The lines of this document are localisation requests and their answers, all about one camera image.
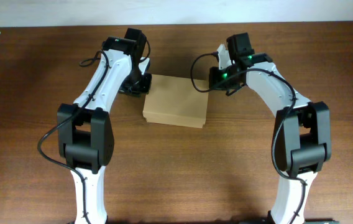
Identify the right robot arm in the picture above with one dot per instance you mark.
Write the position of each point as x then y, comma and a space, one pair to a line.
301, 141

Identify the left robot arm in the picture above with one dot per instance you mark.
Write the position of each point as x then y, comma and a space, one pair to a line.
85, 136

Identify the brown cardboard box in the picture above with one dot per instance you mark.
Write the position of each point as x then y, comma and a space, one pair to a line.
174, 101

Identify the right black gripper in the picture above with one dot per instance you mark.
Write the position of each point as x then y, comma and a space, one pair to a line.
214, 81

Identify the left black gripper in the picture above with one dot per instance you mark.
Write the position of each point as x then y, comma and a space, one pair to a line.
145, 86

